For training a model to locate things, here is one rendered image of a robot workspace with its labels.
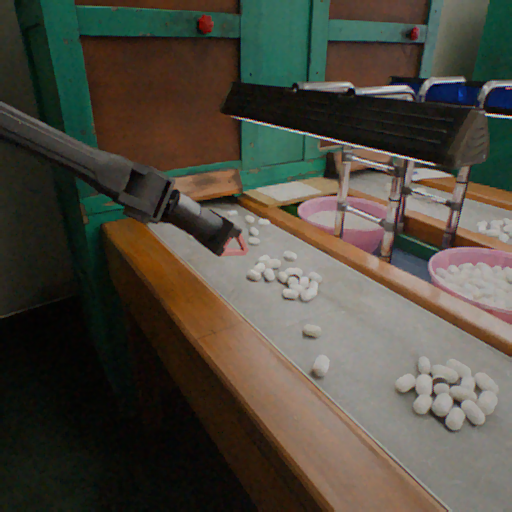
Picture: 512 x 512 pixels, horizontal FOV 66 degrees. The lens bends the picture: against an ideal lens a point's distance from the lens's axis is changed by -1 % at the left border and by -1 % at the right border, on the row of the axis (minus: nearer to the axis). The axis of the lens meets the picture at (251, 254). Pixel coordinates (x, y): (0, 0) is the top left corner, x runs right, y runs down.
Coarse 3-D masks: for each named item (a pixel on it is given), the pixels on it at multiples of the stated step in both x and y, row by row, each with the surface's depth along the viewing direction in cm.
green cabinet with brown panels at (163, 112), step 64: (64, 0) 85; (128, 0) 93; (192, 0) 100; (256, 0) 108; (320, 0) 118; (384, 0) 132; (64, 64) 90; (128, 64) 98; (192, 64) 106; (256, 64) 115; (320, 64) 126; (384, 64) 143; (64, 128) 95; (128, 128) 104; (192, 128) 113; (256, 128) 123
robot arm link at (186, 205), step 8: (176, 192) 69; (168, 200) 67; (176, 200) 68; (184, 200) 68; (192, 200) 70; (168, 208) 68; (176, 208) 67; (184, 208) 68; (192, 208) 69; (168, 216) 67; (176, 216) 68; (184, 216) 68; (192, 216) 69; (176, 224) 69; (184, 224) 69; (192, 224) 70
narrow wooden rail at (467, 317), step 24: (264, 216) 115; (288, 216) 112; (312, 240) 99; (336, 240) 97; (360, 264) 87; (384, 264) 86; (408, 288) 78; (432, 288) 77; (432, 312) 74; (456, 312) 70; (480, 312) 70; (480, 336) 67; (504, 336) 64
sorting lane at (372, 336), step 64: (192, 256) 95; (256, 256) 95; (320, 256) 95; (256, 320) 72; (320, 320) 72; (384, 320) 72; (320, 384) 58; (384, 384) 58; (448, 384) 58; (384, 448) 49; (448, 448) 49
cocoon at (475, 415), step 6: (462, 402) 53; (468, 402) 53; (462, 408) 53; (468, 408) 52; (474, 408) 52; (468, 414) 52; (474, 414) 51; (480, 414) 51; (474, 420) 51; (480, 420) 51
